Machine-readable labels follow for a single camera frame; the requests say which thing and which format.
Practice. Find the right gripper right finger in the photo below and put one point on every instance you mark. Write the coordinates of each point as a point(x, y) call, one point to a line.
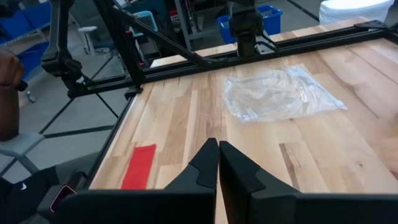
point(280, 208)

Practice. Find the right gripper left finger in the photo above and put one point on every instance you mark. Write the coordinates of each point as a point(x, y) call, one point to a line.
point(140, 208)

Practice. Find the red bandage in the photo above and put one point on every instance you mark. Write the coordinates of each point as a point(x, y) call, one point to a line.
point(138, 168)

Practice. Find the clear plastic zip bag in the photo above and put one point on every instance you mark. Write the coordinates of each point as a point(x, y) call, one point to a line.
point(280, 93)

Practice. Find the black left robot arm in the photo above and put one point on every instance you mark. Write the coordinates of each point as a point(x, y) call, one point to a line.
point(245, 25)

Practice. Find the person's forearm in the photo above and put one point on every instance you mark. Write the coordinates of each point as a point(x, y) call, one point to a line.
point(9, 102)

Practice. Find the phone with red case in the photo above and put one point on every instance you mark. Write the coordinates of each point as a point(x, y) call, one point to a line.
point(60, 196)

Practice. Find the person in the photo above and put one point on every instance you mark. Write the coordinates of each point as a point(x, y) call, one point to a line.
point(28, 193)

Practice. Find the blue plastic crate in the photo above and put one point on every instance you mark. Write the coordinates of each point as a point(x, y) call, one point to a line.
point(28, 18)
point(34, 59)

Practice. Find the white stool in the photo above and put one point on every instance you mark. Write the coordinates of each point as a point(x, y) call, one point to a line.
point(88, 31)

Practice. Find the light blue bin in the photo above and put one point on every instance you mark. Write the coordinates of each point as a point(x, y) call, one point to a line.
point(146, 20)

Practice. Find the blue plastic bin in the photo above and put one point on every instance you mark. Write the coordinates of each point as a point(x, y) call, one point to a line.
point(270, 20)

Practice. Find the white trash can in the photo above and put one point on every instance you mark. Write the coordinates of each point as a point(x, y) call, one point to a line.
point(354, 11)

